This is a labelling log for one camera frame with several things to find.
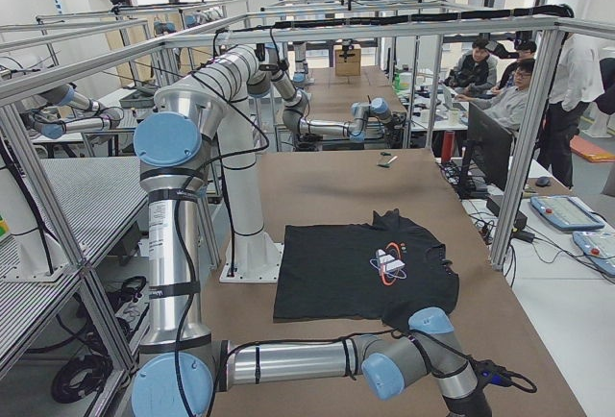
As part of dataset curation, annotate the aluminium cage frame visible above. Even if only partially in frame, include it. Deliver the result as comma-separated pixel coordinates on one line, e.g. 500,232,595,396
1,3,614,375

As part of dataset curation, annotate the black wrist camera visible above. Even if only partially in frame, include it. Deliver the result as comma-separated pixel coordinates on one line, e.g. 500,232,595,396
470,359,537,394

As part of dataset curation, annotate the black printed t-shirt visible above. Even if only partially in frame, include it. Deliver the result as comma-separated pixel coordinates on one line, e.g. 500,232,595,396
273,209,459,331

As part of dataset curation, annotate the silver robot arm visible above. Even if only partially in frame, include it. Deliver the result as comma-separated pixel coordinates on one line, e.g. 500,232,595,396
132,86,491,416
258,61,399,143

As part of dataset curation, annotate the seated man in grey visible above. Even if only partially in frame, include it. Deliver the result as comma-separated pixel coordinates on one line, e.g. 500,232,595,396
468,59,535,132

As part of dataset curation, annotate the cardboard box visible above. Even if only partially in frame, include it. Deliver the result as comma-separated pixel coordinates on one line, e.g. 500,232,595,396
333,44,361,77

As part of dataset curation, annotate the black computer monitor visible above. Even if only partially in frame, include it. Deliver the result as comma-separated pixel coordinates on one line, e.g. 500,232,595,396
456,103,513,199

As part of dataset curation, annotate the blue white teach pendant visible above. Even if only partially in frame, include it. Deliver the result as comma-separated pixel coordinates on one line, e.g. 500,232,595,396
529,195,604,231

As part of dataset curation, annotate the striped metal side table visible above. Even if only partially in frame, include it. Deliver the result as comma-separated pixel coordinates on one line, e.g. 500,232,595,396
0,156,149,365

